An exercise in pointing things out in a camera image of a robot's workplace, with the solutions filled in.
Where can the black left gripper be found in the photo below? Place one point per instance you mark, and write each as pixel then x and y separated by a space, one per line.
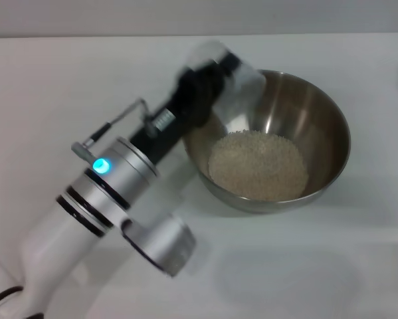
pixel 192 96

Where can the clear plastic measuring cup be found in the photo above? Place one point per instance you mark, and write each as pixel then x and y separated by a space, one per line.
pixel 242 93

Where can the white rice grains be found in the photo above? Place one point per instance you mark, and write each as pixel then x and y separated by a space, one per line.
pixel 258 166

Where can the stainless steel mixing bowl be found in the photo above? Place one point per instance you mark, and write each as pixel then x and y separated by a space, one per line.
pixel 318 139

